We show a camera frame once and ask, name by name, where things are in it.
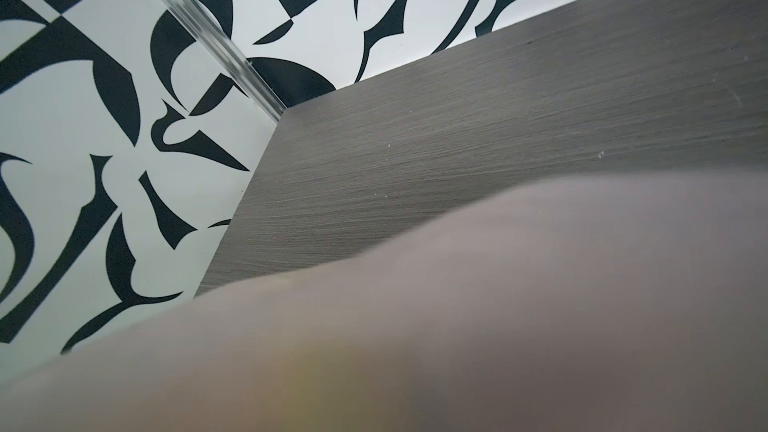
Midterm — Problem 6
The aluminium frame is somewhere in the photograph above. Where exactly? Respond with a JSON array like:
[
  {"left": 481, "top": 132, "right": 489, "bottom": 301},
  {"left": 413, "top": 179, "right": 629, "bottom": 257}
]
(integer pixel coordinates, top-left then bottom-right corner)
[{"left": 161, "top": 0, "right": 286, "bottom": 123}]

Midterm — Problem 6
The pink knotted plastic bag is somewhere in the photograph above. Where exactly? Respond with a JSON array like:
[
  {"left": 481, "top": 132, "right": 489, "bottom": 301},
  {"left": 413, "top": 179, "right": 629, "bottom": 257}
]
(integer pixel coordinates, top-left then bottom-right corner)
[{"left": 1, "top": 171, "right": 767, "bottom": 431}]

